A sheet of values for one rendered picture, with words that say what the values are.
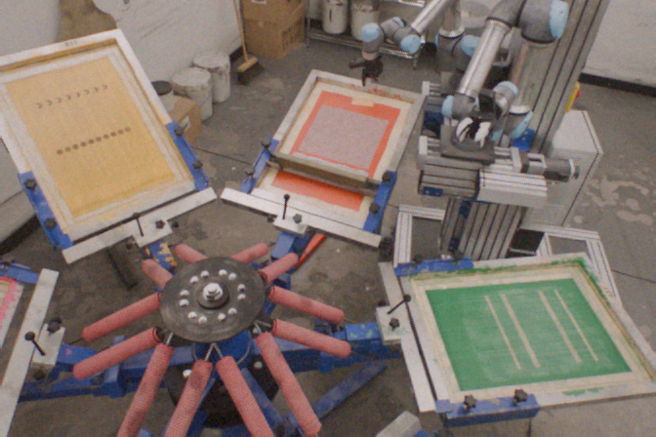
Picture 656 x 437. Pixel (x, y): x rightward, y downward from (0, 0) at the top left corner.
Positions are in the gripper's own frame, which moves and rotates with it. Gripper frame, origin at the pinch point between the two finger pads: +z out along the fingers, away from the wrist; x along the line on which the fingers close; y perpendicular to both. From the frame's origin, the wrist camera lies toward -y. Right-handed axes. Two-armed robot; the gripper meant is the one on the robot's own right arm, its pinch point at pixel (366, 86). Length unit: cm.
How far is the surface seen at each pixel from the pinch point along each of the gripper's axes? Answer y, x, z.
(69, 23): -194, 6, 13
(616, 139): 167, 175, 181
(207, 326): 4, -142, -45
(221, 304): 4, -135, -44
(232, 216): -88, -33, 122
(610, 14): 137, 285, 138
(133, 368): -23, -157, -19
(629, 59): 168, 275, 176
